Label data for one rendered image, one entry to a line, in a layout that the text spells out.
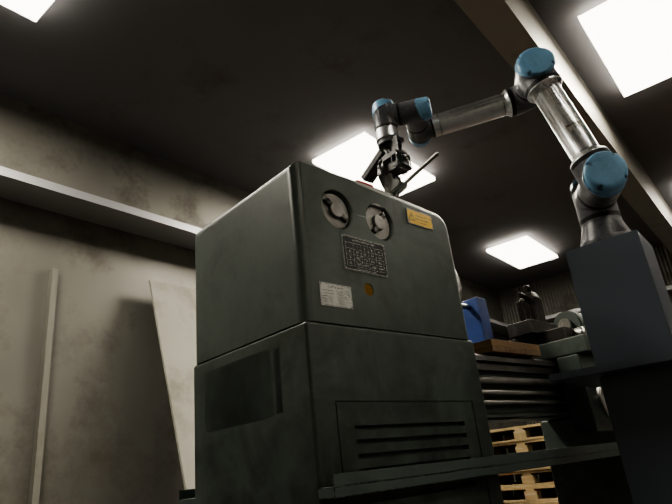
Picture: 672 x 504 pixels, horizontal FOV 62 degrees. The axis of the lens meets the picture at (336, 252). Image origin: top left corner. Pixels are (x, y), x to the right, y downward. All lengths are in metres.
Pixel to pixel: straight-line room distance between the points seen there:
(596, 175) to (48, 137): 3.91
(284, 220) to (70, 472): 3.11
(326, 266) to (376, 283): 0.16
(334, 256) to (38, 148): 3.59
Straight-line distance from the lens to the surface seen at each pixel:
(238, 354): 1.37
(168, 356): 4.23
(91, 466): 4.22
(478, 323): 2.11
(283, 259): 1.27
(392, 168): 1.78
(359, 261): 1.34
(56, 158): 4.68
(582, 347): 2.15
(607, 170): 1.73
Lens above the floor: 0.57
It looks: 21 degrees up
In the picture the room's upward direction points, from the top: 6 degrees counter-clockwise
